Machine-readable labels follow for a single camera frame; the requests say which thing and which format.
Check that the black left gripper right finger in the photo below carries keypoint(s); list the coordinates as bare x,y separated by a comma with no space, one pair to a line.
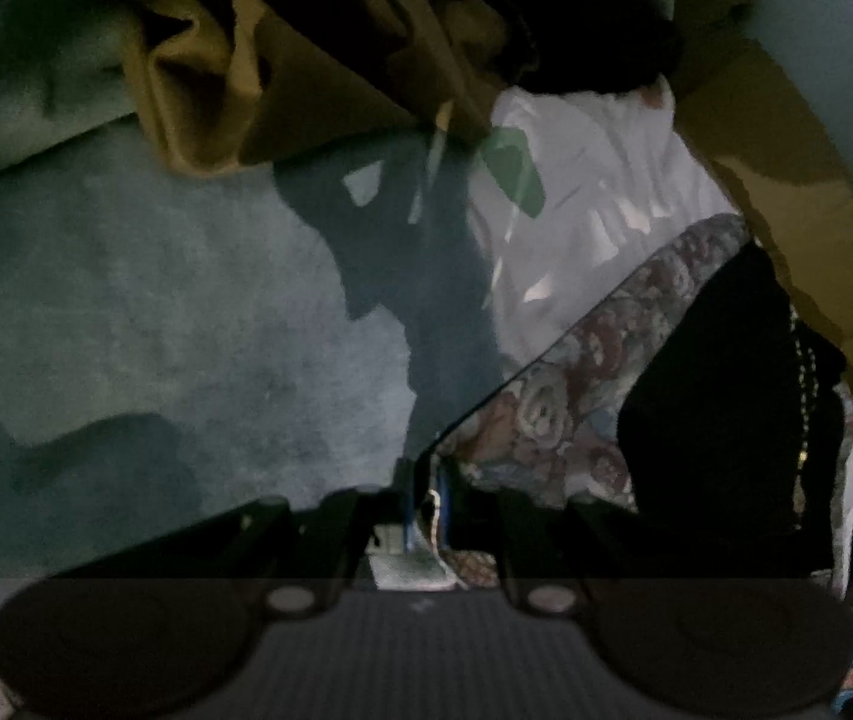
539,553

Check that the light blue fleece blanket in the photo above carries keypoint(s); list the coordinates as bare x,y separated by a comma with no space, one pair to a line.
171,347

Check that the black hoodie with white logo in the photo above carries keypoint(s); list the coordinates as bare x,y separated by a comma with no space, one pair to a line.
732,435

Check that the white printed bed sheet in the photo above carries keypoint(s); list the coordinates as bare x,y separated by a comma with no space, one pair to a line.
571,194

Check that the mustard yellow cloth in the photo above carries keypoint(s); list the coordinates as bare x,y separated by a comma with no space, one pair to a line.
226,84

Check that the teddy bear print cloth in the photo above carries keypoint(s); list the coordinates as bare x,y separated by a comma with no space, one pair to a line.
551,431

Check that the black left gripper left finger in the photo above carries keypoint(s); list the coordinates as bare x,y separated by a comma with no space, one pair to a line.
298,563

